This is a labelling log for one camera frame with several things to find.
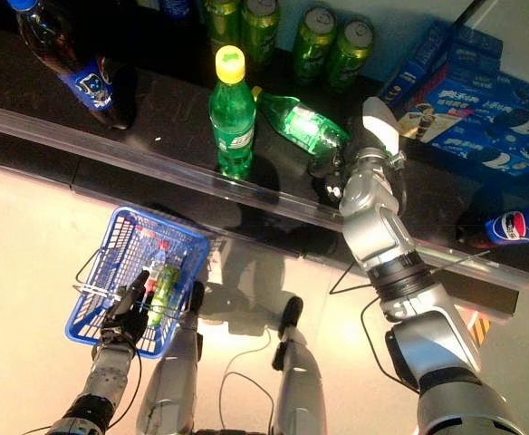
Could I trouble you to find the blue plastic shopping basket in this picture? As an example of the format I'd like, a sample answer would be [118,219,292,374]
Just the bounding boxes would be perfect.
[63,206,211,360]

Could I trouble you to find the green Sprite bottle yellow cap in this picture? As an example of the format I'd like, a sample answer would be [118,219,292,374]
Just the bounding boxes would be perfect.
[250,84,351,176]
[207,44,259,180]

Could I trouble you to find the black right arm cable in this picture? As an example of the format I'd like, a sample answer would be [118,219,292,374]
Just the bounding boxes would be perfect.
[329,260,422,392]

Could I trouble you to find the silver right robot leg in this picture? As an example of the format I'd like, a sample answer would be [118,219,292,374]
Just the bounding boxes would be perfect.
[271,296,329,435]

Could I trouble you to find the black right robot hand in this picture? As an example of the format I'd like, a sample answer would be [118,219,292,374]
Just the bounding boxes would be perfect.
[312,97,404,200]

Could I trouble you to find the blue Oreo cookie box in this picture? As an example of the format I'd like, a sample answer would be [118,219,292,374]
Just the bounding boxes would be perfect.
[399,63,529,180]
[445,24,505,81]

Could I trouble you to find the green bottle in basket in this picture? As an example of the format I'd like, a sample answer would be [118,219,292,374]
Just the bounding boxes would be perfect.
[149,264,179,327]

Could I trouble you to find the black shelf base plinth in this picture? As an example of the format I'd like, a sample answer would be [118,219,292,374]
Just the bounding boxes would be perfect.
[0,126,522,325]

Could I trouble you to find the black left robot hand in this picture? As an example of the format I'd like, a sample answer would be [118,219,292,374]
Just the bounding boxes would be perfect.
[99,270,151,350]

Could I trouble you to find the slim navy cookie box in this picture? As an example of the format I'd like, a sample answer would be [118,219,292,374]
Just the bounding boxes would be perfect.
[377,20,456,110]

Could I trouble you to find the clear water bottle red cap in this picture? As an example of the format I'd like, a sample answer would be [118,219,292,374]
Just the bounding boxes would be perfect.
[139,239,170,314]

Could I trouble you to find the green soda can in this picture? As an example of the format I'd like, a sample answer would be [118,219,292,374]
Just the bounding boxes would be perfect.
[203,0,243,60]
[325,16,375,94]
[291,5,338,87]
[239,0,282,64]

